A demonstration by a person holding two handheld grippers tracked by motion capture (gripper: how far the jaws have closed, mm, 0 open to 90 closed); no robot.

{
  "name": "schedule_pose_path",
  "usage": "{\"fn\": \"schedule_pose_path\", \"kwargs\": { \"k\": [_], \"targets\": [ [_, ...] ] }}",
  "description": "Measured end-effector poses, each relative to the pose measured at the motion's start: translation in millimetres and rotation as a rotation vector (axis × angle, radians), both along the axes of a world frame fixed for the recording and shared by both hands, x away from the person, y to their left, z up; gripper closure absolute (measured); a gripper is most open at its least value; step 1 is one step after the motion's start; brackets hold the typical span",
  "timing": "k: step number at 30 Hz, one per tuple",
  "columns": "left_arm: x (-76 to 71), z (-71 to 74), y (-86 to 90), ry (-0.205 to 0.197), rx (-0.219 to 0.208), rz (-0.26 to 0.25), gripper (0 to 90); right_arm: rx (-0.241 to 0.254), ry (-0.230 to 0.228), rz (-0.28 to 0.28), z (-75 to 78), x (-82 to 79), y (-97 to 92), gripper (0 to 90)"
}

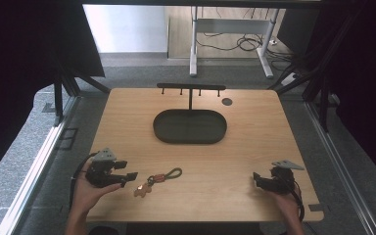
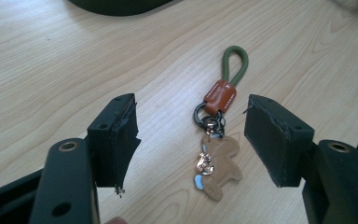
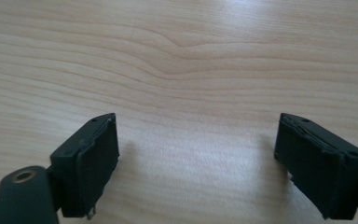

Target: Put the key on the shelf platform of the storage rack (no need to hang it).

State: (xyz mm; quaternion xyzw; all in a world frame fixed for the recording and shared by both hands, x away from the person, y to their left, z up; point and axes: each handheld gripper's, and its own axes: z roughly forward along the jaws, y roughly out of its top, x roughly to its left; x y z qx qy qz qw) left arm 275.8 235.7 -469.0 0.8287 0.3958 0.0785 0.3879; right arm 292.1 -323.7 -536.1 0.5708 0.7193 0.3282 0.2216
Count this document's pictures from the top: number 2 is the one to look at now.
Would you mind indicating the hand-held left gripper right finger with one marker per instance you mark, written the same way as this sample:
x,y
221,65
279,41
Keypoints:
x,y
273,140

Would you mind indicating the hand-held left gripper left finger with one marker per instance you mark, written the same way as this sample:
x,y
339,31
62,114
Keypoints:
x,y
105,149

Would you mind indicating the black rounded object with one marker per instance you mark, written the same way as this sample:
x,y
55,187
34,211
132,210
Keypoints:
x,y
118,6

